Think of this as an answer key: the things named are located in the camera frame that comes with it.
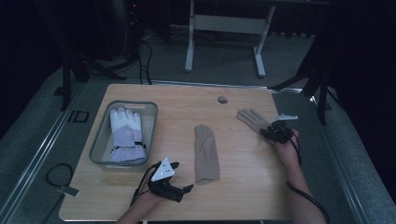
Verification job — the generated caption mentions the person's left hand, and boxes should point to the person's left hand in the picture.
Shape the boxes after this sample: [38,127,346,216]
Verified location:
[135,182,166,209]

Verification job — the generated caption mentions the white desk frame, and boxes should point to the white desk frame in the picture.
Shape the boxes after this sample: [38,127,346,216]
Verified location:
[184,0,276,78]

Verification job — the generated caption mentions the grey flat floor tag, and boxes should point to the grey flat floor tag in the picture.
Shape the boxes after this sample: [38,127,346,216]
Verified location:
[57,185,80,198]

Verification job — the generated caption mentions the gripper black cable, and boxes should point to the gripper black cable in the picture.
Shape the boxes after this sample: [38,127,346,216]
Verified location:
[129,161,163,208]
[286,130,331,224]

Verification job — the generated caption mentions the black cables behind table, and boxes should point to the black cables behind table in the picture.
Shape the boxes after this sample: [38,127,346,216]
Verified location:
[134,38,154,86]

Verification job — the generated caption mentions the aluminium floor rail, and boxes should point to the aluminium floor rail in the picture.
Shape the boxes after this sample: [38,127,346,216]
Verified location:
[148,79,304,94]
[309,92,370,224]
[0,81,87,223]

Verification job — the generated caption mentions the beige fabric glove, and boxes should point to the beige fabric glove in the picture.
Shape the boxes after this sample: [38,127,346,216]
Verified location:
[235,108,273,145]
[193,124,221,186]

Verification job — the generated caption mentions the black metal stand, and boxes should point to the black metal stand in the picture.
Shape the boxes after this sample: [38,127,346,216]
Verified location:
[32,0,127,112]

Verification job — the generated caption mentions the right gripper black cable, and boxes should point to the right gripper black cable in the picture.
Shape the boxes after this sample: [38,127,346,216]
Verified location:
[286,130,331,224]

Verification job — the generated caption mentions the black tripod stand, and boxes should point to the black tripod stand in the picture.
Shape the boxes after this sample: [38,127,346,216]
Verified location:
[269,0,342,126]

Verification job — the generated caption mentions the person's right hand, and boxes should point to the person's right hand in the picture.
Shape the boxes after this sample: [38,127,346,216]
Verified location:
[273,128,302,167]

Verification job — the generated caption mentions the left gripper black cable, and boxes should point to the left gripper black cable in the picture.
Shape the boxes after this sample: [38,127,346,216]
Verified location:
[129,161,163,208]

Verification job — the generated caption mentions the white and lilac ski glove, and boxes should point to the white and lilac ski glove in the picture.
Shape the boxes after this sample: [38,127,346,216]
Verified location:
[109,106,148,163]

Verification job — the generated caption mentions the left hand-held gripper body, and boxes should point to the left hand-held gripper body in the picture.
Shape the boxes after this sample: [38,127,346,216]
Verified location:
[147,157,185,203]

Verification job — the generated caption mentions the looped black floor cable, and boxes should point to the looped black floor cable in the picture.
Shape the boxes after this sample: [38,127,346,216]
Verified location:
[45,162,75,188]

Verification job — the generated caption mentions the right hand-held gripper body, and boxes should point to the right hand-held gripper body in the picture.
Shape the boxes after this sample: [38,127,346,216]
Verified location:
[269,113,299,145]

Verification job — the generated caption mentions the grey plastic basket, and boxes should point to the grey plastic basket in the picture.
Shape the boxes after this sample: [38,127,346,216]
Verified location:
[89,100,159,172]

